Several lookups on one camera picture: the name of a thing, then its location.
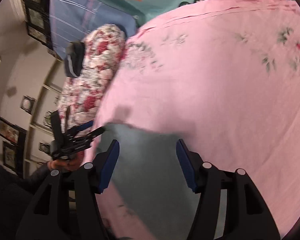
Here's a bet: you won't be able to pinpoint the grey-green pants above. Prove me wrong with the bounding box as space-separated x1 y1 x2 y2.
100 124 199 239

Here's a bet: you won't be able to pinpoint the person left hand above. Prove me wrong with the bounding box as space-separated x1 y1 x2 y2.
47 151 84 171

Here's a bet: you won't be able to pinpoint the dark grey folded garment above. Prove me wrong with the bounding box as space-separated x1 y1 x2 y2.
64 41 85 78

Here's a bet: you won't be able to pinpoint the red floral quilt roll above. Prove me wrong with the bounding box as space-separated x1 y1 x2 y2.
57 24 126 132

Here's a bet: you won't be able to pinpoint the blue plaid pillow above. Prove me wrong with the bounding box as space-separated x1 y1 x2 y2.
49 0 137 59

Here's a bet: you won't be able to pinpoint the pink floral bed sheet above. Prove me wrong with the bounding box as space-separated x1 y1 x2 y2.
94 0 300 239

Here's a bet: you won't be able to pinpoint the framed pictures on wall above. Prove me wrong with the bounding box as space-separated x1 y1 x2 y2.
0 0 54 162

